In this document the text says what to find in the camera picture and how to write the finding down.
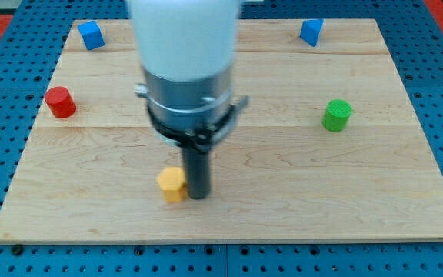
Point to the blue cube block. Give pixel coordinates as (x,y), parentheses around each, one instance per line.
(91,35)

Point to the yellow hexagon block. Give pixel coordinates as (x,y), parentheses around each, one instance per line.
(172,182)

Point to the wooden board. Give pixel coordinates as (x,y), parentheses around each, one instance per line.
(279,178)

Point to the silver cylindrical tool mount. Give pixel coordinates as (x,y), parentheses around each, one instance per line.
(194,115)

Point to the red cylinder block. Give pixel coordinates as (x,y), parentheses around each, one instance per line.
(60,102)

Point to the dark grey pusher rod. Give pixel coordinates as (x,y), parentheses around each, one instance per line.
(197,172)

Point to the blue triangular block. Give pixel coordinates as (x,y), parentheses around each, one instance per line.
(310,31)

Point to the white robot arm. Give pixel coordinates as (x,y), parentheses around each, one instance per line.
(187,52)

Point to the green cylinder block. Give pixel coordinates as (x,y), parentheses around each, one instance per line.
(336,115)

